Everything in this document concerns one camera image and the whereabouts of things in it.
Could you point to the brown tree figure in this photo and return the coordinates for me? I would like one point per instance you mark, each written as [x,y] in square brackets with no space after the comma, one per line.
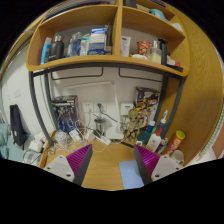
[132,125]

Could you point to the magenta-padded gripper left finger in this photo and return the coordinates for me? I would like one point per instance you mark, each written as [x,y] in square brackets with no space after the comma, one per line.
[59,166]

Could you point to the white desk lamp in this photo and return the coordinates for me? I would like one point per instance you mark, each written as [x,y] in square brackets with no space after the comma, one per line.
[115,110]

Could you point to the white charger block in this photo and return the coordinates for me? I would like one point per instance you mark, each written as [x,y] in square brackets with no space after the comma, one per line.
[74,135]

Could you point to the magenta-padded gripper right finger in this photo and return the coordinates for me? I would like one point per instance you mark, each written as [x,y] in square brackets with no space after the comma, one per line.
[165,166]

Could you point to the blue robot model kit box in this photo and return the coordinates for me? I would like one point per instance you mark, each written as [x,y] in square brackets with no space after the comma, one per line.
[65,113]

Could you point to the light blue mouse pad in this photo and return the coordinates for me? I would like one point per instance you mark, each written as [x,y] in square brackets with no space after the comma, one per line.
[128,175]

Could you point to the white wall-mounted box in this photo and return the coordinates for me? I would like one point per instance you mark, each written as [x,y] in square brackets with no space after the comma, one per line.
[127,109]

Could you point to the grey metal shelf frame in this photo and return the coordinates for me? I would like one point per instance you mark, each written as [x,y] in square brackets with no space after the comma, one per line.
[33,100]

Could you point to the black flat bar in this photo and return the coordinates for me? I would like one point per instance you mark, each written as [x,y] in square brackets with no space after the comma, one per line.
[127,144]

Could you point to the dark spray bottle white trigger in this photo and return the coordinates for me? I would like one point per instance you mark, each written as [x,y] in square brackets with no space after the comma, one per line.
[162,125]

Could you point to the silver metal cup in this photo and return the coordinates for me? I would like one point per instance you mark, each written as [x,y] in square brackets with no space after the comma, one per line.
[100,125]

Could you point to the blue bottle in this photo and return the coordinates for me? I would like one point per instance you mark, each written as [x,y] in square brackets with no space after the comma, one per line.
[151,126]

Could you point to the teal bedding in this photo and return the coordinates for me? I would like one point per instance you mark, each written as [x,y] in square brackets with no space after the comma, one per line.
[7,143]

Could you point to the white power strip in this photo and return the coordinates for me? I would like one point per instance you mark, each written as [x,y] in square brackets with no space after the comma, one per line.
[104,140]

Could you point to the black bag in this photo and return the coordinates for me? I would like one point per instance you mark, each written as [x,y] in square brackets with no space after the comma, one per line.
[17,126]

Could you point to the colourful comic poster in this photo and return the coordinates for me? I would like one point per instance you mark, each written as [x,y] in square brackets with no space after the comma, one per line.
[148,98]

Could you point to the clear plastic lidded cup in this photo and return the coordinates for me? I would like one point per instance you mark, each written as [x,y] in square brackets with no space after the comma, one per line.
[60,138]

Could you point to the wooden shelf unit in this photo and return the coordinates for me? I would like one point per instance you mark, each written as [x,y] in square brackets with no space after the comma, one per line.
[115,60]

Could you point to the white power adapter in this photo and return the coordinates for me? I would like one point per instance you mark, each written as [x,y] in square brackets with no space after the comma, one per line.
[35,146]

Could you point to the red chip can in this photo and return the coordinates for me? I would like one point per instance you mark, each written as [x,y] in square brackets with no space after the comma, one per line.
[174,143]

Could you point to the small white cube clock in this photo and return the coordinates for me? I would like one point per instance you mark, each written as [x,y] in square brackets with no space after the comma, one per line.
[139,143]

